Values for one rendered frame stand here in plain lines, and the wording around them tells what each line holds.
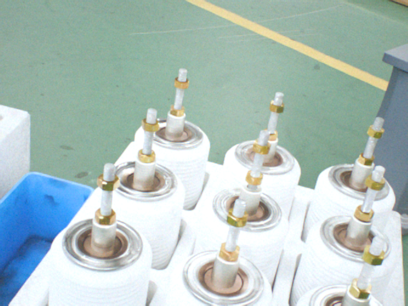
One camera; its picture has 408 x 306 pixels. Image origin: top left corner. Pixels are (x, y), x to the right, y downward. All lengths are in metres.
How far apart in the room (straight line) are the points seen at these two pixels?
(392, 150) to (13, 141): 0.64
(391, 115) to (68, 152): 0.60
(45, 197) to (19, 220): 0.05
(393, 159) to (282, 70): 0.65
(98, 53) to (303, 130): 0.57
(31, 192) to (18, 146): 0.07
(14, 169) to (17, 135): 0.06
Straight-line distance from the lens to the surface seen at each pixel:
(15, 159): 0.95
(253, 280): 0.59
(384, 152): 1.15
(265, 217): 0.67
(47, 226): 0.97
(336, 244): 0.66
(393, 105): 1.11
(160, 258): 0.71
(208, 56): 1.71
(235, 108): 1.45
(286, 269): 0.73
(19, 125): 0.93
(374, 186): 0.63
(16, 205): 0.91
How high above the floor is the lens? 0.64
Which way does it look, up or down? 30 degrees down
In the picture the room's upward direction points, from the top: 10 degrees clockwise
